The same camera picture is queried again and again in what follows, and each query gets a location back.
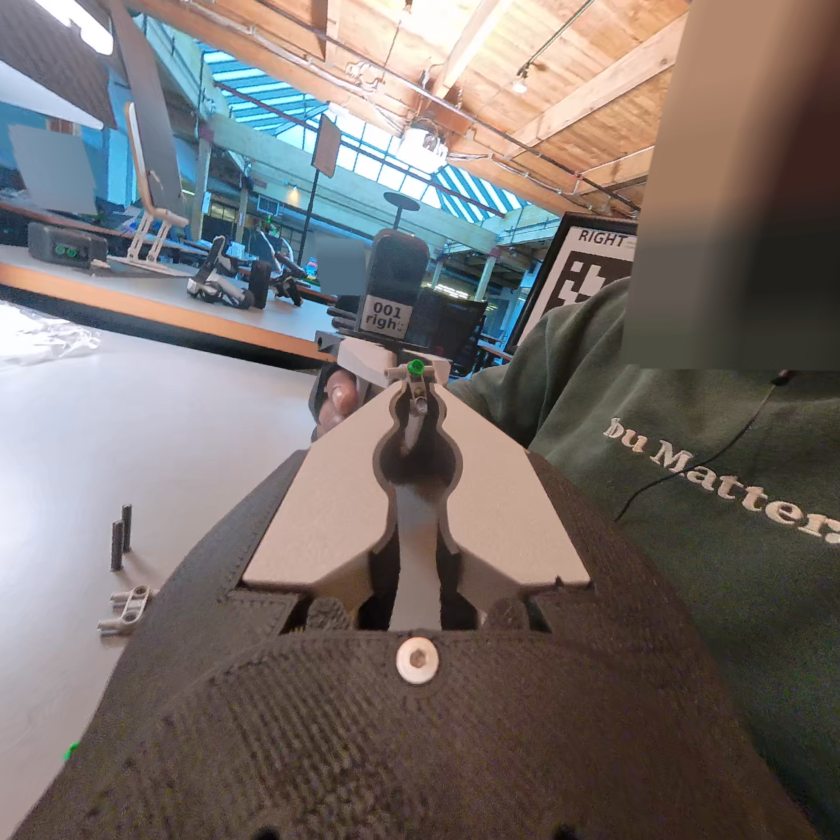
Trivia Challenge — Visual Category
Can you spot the black mesh office chair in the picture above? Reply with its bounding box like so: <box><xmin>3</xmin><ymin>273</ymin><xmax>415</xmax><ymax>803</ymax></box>
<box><xmin>407</xmin><ymin>289</ymin><xmax>490</xmax><ymax>380</ymax></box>

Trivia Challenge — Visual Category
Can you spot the grey case with green buttons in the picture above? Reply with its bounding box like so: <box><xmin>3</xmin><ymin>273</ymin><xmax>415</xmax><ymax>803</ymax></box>
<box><xmin>28</xmin><ymin>221</ymin><xmax>109</xmax><ymax>270</ymax></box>

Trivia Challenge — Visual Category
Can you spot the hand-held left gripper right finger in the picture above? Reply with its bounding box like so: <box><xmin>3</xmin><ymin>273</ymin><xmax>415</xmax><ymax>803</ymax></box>
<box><xmin>430</xmin><ymin>382</ymin><xmax>593</xmax><ymax>621</ymax></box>

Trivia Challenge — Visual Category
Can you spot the black round floor lamp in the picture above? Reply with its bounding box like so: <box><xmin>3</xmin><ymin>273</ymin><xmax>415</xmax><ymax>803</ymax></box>
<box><xmin>384</xmin><ymin>192</ymin><xmax>421</xmax><ymax>232</ymax></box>

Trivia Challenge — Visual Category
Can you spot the black and white robot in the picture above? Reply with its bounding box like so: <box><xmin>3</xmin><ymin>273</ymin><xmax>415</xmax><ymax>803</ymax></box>
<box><xmin>187</xmin><ymin>233</ymin><xmax>306</xmax><ymax>311</ymax></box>

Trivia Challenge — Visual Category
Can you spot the grey monitor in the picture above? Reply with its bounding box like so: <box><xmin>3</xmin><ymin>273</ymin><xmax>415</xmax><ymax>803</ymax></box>
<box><xmin>105</xmin><ymin>0</ymin><xmax>189</xmax><ymax>217</ymax></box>

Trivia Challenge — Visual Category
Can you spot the crumpled clear plastic bag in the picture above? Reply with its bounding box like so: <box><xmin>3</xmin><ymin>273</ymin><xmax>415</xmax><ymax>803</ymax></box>
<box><xmin>0</xmin><ymin>301</ymin><xmax>102</xmax><ymax>371</ymax></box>

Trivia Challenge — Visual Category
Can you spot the black drawstring cord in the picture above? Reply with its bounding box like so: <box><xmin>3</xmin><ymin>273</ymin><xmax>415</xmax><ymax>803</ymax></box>
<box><xmin>616</xmin><ymin>369</ymin><xmax>798</xmax><ymax>522</ymax></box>

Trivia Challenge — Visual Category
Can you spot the grey connector with green pin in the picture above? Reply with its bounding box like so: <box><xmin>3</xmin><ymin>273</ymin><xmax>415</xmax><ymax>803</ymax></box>
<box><xmin>386</xmin><ymin>358</ymin><xmax>438</xmax><ymax>417</ymax></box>

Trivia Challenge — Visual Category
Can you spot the person's right hand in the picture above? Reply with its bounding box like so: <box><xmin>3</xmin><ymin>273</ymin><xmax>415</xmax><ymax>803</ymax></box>
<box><xmin>308</xmin><ymin>367</ymin><xmax>362</xmax><ymax>441</ymax></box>

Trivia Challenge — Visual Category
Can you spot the plain grey lego connector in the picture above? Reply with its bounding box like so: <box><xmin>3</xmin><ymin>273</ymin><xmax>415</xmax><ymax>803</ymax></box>
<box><xmin>97</xmin><ymin>585</ymin><xmax>153</xmax><ymax>635</ymax></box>

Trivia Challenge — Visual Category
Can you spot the pendant ceiling lamp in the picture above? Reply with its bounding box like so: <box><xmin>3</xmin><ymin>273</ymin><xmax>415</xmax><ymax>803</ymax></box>
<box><xmin>392</xmin><ymin>120</ymin><xmax>452</xmax><ymax>173</ymax></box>

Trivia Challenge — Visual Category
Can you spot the wooden edged table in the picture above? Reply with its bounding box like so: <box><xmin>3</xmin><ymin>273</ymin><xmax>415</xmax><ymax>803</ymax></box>
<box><xmin>0</xmin><ymin>243</ymin><xmax>342</xmax><ymax>362</ymax></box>

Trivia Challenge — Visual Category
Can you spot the person's green sweatshirt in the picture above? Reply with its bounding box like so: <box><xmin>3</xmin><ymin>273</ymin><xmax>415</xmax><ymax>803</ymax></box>
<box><xmin>525</xmin><ymin>276</ymin><xmax>840</xmax><ymax>840</ymax></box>

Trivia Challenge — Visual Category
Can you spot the white monitor stand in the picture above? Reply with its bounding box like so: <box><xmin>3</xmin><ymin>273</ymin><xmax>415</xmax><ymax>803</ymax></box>
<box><xmin>108</xmin><ymin>203</ymin><xmax>191</xmax><ymax>269</ymax></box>

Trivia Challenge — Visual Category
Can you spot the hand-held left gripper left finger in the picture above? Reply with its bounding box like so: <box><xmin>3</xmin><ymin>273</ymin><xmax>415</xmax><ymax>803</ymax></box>
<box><xmin>240</xmin><ymin>382</ymin><xmax>401</xmax><ymax>627</ymax></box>

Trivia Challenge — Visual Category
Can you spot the sign on black pole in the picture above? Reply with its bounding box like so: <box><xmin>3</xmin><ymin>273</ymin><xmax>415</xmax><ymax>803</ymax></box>
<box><xmin>298</xmin><ymin>113</ymin><xmax>343</xmax><ymax>263</ymax></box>

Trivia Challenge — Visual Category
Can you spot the black framed marker board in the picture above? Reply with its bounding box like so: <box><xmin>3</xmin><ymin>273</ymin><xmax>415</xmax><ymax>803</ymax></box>
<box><xmin>504</xmin><ymin>211</ymin><xmax>639</xmax><ymax>355</ymax></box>

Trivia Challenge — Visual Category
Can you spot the person's right forearm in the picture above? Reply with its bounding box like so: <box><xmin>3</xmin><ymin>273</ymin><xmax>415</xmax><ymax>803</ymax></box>
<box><xmin>449</xmin><ymin>279</ymin><xmax>631</xmax><ymax>454</ymax></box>

